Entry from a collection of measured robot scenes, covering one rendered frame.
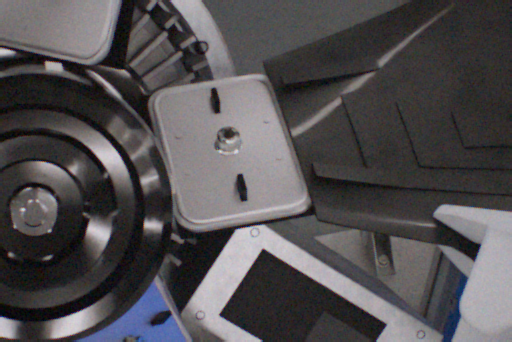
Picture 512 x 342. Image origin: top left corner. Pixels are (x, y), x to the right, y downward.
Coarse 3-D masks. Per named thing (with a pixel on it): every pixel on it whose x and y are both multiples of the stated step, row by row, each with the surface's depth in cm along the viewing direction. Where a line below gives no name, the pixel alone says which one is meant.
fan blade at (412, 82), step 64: (448, 0) 58; (320, 64) 56; (384, 64) 56; (448, 64) 56; (320, 128) 53; (384, 128) 53; (448, 128) 53; (320, 192) 51; (384, 192) 51; (448, 192) 52
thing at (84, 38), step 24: (0, 0) 52; (24, 0) 51; (48, 0) 50; (72, 0) 49; (96, 0) 48; (120, 0) 48; (0, 24) 52; (24, 24) 51; (48, 24) 50; (72, 24) 49; (96, 24) 48; (24, 48) 51; (48, 48) 50; (72, 48) 49; (96, 48) 48
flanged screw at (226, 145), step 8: (224, 128) 53; (232, 128) 53; (224, 136) 53; (232, 136) 53; (216, 144) 53; (224, 144) 52; (232, 144) 52; (240, 144) 53; (224, 152) 53; (232, 152) 53
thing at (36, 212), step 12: (24, 192) 45; (36, 192) 45; (48, 192) 46; (12, 204) 45; (24, 204) 45; (36, 204) 45; (48, 204) 46; (12, 216) 45; (24, 216) 45; (36, 216) 45; (48, 216) 46; (24, 228) 46; (36, 228) 46; (48, 228) 46
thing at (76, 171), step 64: (0, 64) 49; (64, 64) 50; (128, 64) 56; (0, 128) 45; (64, 128) 46; (128, 128) 45; (0, 192) 46; (64, 192) 46; (128, 192) 47; (0, 256) 46; (64, 256) 46; (128, 256) 47; (0, 320) 46; (64, 320) 46
